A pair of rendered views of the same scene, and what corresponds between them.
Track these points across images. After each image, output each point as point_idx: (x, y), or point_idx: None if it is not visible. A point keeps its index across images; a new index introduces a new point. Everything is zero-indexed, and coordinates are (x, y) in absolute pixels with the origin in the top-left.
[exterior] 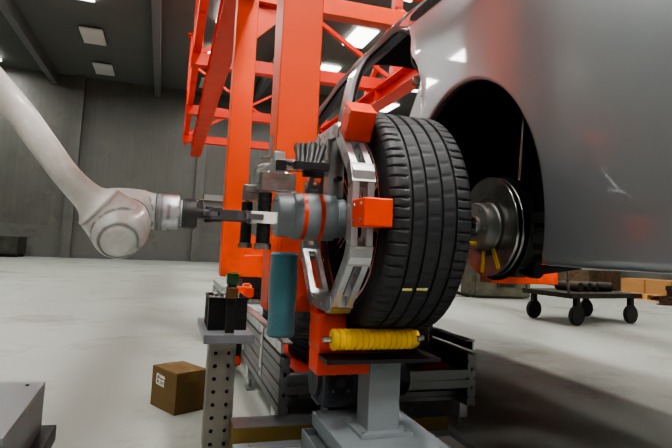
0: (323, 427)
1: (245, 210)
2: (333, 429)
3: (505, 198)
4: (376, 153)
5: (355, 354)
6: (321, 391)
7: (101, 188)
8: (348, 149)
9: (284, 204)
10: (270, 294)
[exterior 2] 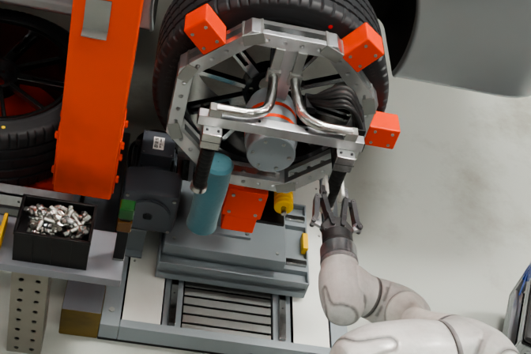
0: (206, 251)
1: (322, 192)
2: (220, 247)
3: None
4: None
5: None
6: (168, 224)
7: (417, 303)
8: (363, 81)
9: (295, 147)
10: (213, 206)
